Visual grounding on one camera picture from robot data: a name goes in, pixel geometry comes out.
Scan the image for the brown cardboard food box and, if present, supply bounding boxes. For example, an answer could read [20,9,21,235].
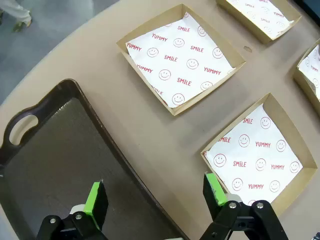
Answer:
[200,92,318,217]
[216,0,303,45]
[116,3,246,117]
[292,38,320,111]

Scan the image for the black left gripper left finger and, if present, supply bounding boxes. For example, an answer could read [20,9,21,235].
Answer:
[36,178,110,240]

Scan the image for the brown plastic tray with handles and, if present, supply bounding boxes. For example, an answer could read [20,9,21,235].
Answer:
[0,78,190,240]

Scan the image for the white smiley-print paper liner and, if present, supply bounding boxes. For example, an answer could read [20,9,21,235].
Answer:
[226,0,295,41]
[125,11,237,109]
[296,44,320,100]
[203,103,304,206]

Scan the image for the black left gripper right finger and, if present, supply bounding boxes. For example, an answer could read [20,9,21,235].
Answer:
[199,172,285,240]

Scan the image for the person in black cardigan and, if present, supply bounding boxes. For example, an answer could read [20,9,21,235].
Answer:
[0,0,33,32]

